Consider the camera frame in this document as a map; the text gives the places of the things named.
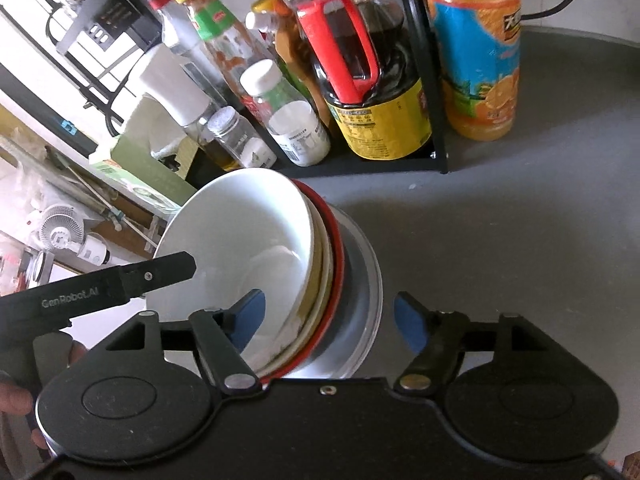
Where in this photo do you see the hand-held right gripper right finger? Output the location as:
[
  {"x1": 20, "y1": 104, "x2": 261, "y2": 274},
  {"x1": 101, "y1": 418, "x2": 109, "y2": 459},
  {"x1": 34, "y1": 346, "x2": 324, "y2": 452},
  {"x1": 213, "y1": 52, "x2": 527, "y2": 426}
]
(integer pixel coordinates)
[{"x1": 393, "y1": 292, "x2": 557, "y2": 394}]

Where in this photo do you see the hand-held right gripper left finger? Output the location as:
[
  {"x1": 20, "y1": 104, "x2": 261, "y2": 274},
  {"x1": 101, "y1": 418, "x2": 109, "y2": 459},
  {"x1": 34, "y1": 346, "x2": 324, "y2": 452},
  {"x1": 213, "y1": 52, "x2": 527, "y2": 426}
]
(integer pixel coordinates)
[{"x1": 101, "y1": 288, "x2": 267, "y2": 394}]

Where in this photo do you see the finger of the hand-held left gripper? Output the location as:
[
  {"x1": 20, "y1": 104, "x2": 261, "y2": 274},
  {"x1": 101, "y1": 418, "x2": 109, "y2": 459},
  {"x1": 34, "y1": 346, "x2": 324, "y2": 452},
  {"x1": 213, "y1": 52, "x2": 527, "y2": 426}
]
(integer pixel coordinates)
[{"x1": 119, "y1": 252, "x2": 197, "y2": 299}]

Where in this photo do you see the clear glass plate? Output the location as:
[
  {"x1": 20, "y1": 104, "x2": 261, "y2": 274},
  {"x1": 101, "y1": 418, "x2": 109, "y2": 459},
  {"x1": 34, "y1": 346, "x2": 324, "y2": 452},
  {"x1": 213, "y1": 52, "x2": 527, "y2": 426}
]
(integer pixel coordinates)
[{"x1": 299, "y1": 204, "x2": 385, "y2": 380}]

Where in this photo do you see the cream bowl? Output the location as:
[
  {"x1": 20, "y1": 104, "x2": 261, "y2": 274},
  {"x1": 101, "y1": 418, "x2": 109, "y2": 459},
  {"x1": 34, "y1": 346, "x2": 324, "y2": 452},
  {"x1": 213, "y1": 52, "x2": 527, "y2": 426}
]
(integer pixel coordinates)
[{"x1": 260, "y1": 194, "x2": 336, "y2": 376}]

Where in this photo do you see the large white bowl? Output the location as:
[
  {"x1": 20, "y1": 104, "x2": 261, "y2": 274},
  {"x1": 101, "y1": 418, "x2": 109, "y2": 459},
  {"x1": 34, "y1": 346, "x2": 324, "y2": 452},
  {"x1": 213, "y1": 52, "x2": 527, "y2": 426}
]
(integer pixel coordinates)
[{"x1": 146, "y1": 167, "x2": 321, "y2": 377}]

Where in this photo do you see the person's left hand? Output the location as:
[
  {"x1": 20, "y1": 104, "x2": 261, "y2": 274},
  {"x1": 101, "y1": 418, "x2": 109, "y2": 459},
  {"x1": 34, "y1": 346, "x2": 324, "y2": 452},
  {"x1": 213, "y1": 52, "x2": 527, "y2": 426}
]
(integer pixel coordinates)
[{"x1": 0, "y1": 379, "x2": 50, "y2": 451}]

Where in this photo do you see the small white fan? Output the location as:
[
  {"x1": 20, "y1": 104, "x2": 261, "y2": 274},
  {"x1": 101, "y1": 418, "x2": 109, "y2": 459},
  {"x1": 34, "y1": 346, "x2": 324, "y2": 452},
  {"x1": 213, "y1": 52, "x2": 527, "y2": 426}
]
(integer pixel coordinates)
[{"x1": 37, "y1": 203, "x2": 112, "y2": 266}]

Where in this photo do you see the green cardboard box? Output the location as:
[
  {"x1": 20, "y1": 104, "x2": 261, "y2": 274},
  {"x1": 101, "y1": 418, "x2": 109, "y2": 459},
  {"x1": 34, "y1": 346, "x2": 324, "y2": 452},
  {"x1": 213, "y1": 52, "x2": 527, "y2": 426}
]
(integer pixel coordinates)
[{"x1": 89, "y1": 134, "x2": 199, "y2": 212}]

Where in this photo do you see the small silver-capped spice shaker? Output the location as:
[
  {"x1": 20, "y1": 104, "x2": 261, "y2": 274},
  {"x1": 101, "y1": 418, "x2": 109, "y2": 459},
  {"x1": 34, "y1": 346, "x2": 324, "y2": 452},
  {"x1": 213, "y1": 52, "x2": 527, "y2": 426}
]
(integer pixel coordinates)
[{"x1": 207, "y1": 106, "x2": 278, "y2": 170}]

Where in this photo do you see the white-capped clear bottle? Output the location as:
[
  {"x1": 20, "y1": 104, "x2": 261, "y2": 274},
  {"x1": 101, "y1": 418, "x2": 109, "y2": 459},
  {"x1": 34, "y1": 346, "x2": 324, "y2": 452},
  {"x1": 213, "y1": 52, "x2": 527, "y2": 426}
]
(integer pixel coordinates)
[{"x1": 138, "y1": 44, "x2": 237, "y2": 172}]

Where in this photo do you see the white pill bottle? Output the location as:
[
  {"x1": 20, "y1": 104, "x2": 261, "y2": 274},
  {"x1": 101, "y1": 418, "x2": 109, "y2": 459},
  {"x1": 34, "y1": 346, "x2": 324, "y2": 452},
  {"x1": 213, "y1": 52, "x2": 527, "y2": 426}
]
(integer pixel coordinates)
[{"x1": 238, "y1": 59, "x2": 332, "y2": 167}]

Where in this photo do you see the black condiment rack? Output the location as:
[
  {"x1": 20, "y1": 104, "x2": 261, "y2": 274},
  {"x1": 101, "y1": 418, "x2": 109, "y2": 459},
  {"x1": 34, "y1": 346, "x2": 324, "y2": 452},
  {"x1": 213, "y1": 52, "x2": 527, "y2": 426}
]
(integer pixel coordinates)
[{"x1": 277, "y1": 0, "x2": 450, "y2": 179}]

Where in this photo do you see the dark soy sauce jug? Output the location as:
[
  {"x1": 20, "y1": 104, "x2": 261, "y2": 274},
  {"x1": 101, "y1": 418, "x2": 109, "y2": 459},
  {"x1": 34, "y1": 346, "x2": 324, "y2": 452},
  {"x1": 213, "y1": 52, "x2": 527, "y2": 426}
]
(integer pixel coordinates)
[{"x1": 280, "y1": 0, "x2": 434, "y2": 162}]

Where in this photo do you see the yellow-capped sauce bottle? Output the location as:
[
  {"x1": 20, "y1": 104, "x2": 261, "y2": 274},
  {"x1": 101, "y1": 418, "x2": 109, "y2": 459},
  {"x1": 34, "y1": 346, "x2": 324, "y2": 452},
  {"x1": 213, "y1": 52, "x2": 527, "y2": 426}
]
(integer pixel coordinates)
[{"x1": 173, "y1": 0, "x2": 273, "y2": 111}]

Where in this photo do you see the red-capped clear bottle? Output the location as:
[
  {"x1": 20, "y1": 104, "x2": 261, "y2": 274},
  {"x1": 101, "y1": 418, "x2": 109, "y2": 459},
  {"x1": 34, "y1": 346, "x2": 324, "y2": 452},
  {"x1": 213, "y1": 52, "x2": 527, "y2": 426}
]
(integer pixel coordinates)
[{"x1": 149, "y1": 0, "x2": 203, "y2": 73}]

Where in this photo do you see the black power strip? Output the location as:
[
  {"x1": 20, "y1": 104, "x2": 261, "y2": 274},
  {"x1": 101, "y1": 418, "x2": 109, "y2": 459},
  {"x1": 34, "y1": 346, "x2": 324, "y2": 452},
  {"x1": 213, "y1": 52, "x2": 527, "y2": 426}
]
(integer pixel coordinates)
[{"x1": 89, "y1": 0, "x2": 164, "y2": 52}]

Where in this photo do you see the yellow squeeze bottle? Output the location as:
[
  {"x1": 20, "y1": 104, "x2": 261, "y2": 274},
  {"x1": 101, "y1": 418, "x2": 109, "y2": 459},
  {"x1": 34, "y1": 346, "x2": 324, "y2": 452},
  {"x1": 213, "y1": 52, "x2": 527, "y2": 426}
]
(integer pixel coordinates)
[{"x1": 245, "y1": 0, "x2": 332, "y2": 128}]

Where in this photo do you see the orange juice bottle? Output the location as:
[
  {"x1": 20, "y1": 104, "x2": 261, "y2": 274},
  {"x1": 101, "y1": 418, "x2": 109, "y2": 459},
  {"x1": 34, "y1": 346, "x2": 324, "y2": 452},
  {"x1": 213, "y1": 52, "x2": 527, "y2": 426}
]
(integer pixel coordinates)
[{"x1": 415, "y1": 0, "x2": 524, "y2": 142}]

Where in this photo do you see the grey metal shelf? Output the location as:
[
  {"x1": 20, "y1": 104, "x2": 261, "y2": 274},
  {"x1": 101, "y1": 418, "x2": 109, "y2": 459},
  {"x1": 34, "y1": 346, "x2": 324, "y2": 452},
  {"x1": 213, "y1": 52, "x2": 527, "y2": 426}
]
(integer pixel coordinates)
[{"x1": 0, "y1": 0, "x2": 168, "y2": 57}]

